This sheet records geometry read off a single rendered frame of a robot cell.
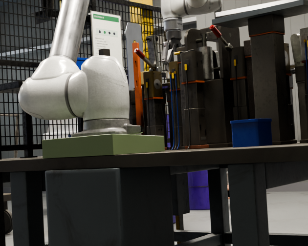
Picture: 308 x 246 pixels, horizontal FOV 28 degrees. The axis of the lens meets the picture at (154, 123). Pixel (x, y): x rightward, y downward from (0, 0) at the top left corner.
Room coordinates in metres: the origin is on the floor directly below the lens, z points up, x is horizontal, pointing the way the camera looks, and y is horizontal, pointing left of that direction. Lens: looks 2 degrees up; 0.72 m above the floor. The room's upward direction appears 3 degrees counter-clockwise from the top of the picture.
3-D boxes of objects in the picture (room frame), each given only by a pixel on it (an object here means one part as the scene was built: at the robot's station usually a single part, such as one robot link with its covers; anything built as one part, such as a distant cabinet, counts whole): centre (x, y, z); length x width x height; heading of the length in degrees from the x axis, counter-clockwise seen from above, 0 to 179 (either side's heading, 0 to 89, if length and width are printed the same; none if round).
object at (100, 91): (2.06, 0.17, 0.92); 0.18 x 0.16 x 0.22; 69
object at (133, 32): (3.03, 0.07, 1.17); 0.12 x 0.01 x 0.34; 138
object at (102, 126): (2.04, 0.14, 0.79); 0.22 x 0.18 x 0.06; 67
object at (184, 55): (2.39, -0.15, 0.89); 0.09 x 0.08 x 0.38; 138
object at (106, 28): (3.29, 0.23, 1.30); 0.23 x 0.02 x 0.31; 138
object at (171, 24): (2.85, -0.11, 1.28); 0.09 x 0.09 x 0.06
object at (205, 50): (2.45, -0.25, 0.95); 0.18 x 0.13 x 0.49; 48
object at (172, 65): (2.58, -0.11, 0.88); 0.11 x 0.07 x 0.37; 138
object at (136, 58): (2.80, 0.06, 0.95); 0.03 x 0.01 x 0.50; 48
